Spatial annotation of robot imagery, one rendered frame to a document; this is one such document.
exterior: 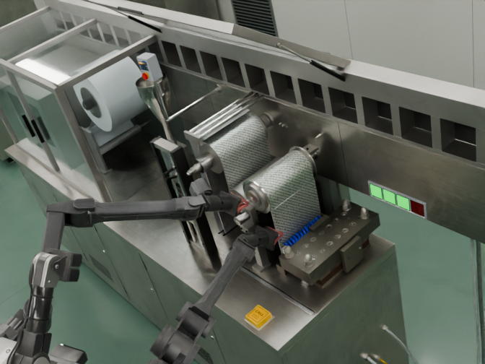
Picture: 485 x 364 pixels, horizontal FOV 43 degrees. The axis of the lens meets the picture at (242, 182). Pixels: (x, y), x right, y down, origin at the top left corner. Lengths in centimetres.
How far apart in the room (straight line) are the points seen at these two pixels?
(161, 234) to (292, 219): 73
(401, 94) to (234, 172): 77
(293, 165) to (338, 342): 72
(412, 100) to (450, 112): 13
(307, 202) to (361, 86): 56
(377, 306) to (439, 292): 99
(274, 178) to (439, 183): 59
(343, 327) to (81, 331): 194
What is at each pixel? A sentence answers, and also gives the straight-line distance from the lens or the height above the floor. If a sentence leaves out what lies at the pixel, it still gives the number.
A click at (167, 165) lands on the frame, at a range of 249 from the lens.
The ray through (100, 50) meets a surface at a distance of 311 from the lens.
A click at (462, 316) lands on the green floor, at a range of 347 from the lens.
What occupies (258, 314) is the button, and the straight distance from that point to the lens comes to 234.
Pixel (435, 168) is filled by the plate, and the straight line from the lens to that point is 209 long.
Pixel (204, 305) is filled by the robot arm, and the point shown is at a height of 124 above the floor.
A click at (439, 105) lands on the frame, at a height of 162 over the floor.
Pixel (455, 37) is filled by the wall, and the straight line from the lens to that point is 491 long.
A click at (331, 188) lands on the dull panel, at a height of 108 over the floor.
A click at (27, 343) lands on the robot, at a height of 162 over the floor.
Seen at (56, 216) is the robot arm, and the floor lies 155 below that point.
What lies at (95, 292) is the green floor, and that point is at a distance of 418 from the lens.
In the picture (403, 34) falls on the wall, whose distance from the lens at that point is 519.
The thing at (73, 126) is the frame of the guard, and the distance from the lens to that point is 292.
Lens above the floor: 262
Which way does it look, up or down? 35 degrees down
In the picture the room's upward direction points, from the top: 16 degrees counter-clockwise
